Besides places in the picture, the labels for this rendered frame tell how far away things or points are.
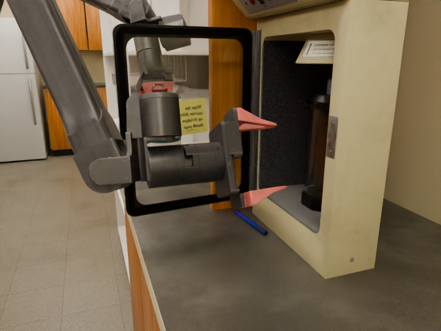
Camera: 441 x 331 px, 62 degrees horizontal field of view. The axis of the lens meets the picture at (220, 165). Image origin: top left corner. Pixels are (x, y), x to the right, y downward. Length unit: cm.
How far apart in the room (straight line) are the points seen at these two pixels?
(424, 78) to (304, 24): 46
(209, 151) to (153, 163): 8
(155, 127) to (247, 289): 34
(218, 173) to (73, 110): 21
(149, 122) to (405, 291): 52
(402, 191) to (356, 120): 54
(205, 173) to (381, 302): 37
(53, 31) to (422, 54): 86
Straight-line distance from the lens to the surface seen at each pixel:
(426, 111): 108
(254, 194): 51
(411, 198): 114
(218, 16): 91
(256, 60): 88
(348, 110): 63
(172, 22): 90
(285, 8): 73
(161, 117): 49
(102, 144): 51
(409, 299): 73
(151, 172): 49
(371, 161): 69
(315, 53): 72
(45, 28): 57
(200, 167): 50
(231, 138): 51
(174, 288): 68
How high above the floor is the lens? 133
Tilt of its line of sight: 16 degrees down
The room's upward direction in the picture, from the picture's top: straight up
